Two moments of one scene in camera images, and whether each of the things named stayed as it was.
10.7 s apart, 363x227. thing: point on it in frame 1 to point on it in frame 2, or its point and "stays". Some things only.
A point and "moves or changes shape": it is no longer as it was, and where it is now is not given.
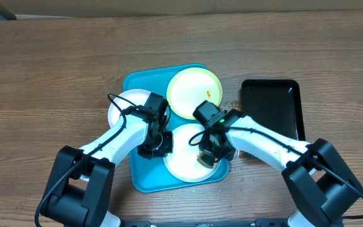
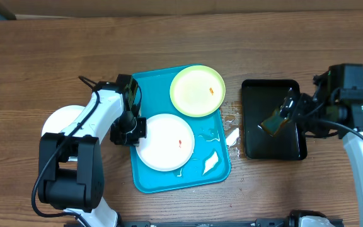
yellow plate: x=189 y=87 stays
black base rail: x=261 y=222 stays
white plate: x=137 y=96 moves or changes shape
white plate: x=182 y=162 to x=62 y=118
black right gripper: x=213 y=152 to x=297 y=107
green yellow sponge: x=206 y=159 to x=273 y=123
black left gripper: x=168 y=147 to x=133 y=140
